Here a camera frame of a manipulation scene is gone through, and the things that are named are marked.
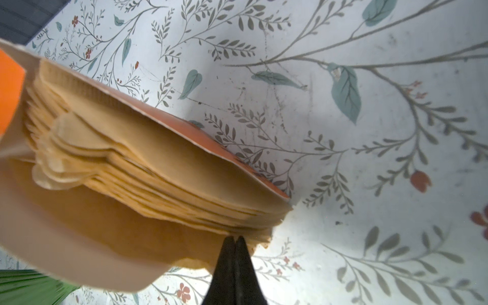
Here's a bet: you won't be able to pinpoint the green glass dripper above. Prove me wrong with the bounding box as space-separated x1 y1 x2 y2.
1 269 80 305

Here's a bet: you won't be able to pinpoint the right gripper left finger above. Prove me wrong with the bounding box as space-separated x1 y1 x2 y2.
202 236 235 305

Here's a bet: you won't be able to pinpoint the brown paper coffee filters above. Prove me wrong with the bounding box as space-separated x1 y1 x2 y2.
24 60 291 269

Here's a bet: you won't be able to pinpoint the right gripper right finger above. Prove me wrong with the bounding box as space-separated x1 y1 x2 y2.
235 236 268 305

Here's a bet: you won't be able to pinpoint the orange coffee filter box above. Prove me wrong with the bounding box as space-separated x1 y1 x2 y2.
1 40 288 292

